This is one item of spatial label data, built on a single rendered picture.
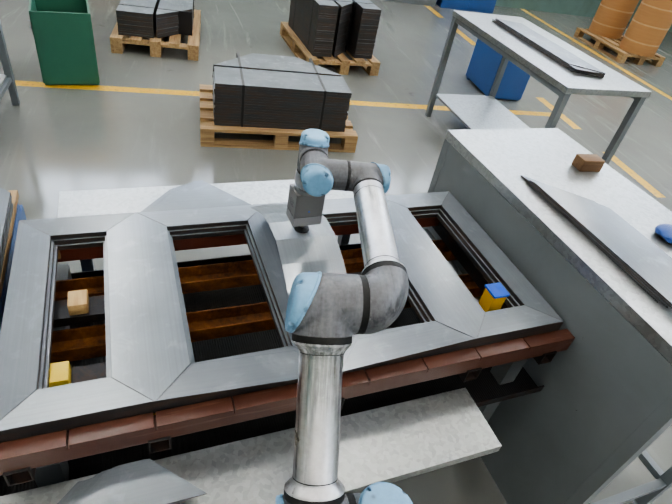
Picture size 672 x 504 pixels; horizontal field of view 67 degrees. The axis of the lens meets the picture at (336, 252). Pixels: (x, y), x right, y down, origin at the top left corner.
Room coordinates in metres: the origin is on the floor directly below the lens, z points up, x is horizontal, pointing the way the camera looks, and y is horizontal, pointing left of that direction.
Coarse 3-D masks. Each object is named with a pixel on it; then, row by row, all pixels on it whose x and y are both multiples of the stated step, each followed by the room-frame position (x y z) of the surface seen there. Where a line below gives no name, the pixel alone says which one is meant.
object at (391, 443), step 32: (352, 416) 0.83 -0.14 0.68; (384, 416) 0.85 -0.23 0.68; (416, 416) 0.87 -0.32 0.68; (448, 416) 0.89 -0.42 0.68; (480, 416) 0.92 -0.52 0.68; (224, 448) 0.66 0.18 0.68; (256, 448) 0.68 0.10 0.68; (288, 448) 0.70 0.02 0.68; (352, 448) 0.73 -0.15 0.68; (384, 448) 0.75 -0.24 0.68; (416, 448) 0.77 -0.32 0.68; (448, 448) 0.79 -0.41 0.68; (480, 448) 0.81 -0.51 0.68; (192, 480) 0.56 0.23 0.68; (224, 480) 0.58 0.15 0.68; (256, 480) 0.60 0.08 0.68; (352, 480) 0.65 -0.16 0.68; (384, 480) 0.66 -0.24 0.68
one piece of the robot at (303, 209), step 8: (296, 192) 1.14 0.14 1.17; (304, 192) 1.14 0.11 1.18; (288, 200) 1.18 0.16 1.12; (296, 200) 1.13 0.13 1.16; (304, 200) 1.14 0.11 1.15; (312, 200) 1.15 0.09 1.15; (320, 200) 1.16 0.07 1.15; (288, 208) 1.17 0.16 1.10; (296, 208) 1.13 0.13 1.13; (304, 208) 1.14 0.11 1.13; (312, 208) 1.15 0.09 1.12; (320, 208) 1.16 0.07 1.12; (288, 216) 1.16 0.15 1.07; (296, 216) 1.13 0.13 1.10; (304, 216) 1.14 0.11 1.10; (312, 216) 1.15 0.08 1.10; (320, 216) 1.16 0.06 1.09; (296, 224) 1.13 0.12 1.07; (304, 224) 1.14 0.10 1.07; (312, 224) 1.15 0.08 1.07
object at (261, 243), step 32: (448, 192) 1.85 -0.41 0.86; (224, 224) 1.34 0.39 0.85; (256, 224) 1.37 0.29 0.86; (448, 224) 1.66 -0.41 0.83; (256, 256) 1.23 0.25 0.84; (480, 256) 1.47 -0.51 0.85; (192, 352) 0.82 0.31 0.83; (256, 352) 0.84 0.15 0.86; (288, 384) 0.79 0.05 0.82; (96, 416) 0.58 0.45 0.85; (128, 416) 0.61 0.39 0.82
